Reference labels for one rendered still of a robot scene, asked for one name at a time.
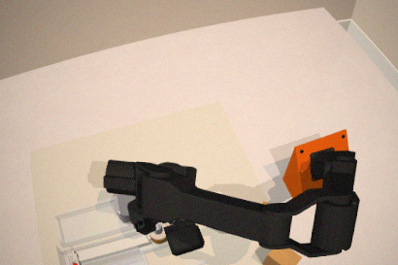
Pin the white cylinder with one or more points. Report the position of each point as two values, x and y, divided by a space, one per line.
120 204

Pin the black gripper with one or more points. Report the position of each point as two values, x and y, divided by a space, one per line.
183 236

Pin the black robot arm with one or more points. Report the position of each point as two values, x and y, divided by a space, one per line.
167 192

